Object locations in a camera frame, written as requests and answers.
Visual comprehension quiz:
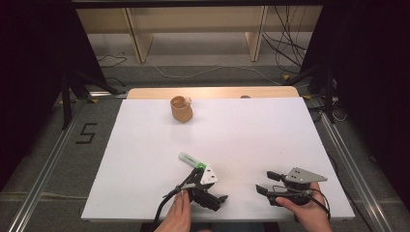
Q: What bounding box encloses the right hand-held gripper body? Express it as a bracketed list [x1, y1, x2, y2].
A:
[268, 166, 329, 208]

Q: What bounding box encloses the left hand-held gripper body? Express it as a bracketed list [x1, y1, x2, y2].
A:
[180, 163, 220, 209]

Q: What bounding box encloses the green and white marker pen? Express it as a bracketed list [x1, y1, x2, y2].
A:
[178, 152, 208, 171]

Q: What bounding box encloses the person's left hand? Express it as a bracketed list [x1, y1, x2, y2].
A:
[154, 189, 192, 232]

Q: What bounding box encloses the person's right hand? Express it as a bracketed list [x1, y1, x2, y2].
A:
[275, 182, 334, 232]

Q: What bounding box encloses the white table cover sheet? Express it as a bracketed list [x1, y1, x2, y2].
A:
[80, 97, 356, 223]

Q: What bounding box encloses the tan cup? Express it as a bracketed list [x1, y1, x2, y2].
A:
[169, 95, 194, 124]

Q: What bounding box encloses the black tripod stand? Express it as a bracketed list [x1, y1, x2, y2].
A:
[283, 63, 338, 116]
[59, 69, 122, 131]

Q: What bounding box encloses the black curtain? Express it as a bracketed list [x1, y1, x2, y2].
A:
[0, 0, 108, 191]
[299, 0, 410, 205]

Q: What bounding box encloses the light wooden furniture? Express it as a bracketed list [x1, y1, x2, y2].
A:
[75, 5, 324, 64]

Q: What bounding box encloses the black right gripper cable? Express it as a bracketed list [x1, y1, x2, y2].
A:
[272, 185, 333, 222]

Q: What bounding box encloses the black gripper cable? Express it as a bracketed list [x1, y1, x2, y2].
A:
[272, 185, 333, 222]
[152, 185, 186, 227]

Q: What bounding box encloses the aluminium floor rail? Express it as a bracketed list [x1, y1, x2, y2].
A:
[7, 99, 90, 232]
[316, 109, 395, 232]

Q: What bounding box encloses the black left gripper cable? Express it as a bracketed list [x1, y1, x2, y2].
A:
[152, 185, 186, 227]

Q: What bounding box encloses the white floor cable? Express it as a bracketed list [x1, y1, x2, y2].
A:
[151, 63, 282, 86]

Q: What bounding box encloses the short aluminium rail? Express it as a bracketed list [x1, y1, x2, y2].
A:
[88, 90, 129, 99]

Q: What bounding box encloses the bundle of black cables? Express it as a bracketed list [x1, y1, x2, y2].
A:
[261, 5, 308, 75]

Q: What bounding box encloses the black floor cable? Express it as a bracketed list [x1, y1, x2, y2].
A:
[97, 53, 129, 88]

